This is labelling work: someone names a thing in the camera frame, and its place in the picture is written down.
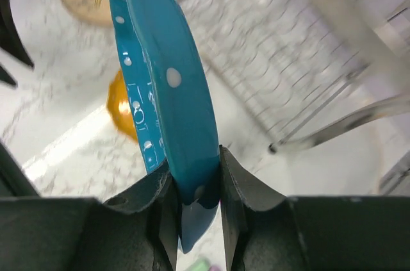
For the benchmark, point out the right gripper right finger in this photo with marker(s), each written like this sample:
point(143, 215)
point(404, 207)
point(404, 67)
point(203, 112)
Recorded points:
point(265, 230)

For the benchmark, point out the orange polka dot plate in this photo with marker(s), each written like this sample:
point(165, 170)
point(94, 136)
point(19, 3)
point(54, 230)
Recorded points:
point(118, 107)

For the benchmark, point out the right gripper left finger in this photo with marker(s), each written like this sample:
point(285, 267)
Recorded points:
point(134, 230)

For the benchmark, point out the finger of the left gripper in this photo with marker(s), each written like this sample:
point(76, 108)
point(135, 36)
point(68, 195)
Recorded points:
point(10, 40)

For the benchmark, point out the blue polka dot plate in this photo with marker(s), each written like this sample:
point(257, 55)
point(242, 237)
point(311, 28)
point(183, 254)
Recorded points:
point(171, 105)

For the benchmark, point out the stainless steel dish rack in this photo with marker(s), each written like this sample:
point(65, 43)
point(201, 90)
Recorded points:
point(311, 96)

